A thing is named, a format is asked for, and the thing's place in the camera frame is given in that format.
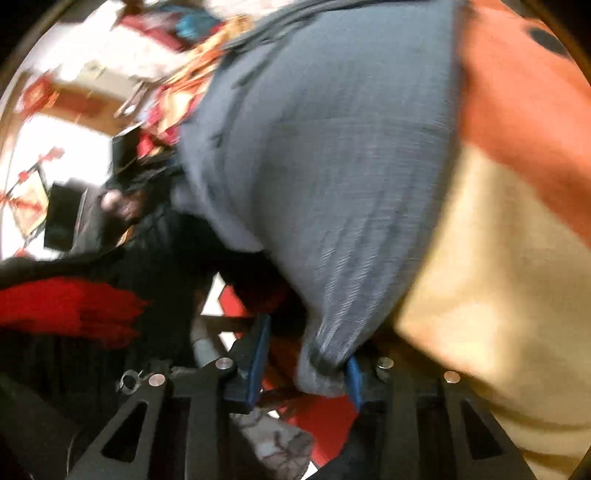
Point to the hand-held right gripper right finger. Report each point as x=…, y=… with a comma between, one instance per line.
x=353, y=381

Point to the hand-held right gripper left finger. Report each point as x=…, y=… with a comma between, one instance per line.
x=257, y=364

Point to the grey pinstriped suit jacket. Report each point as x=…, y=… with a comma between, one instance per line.
x=332, y=161

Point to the person's left hand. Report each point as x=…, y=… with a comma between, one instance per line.
x=116, y=205

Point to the floral quilt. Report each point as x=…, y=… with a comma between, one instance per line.
x=277, y=450

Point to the red cloth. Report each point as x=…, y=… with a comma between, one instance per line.
x=60, y=304

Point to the dark cloth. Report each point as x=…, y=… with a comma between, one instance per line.
x=152, y=277

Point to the red orange printed bedsheet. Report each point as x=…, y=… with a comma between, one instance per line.
x=508, y=277

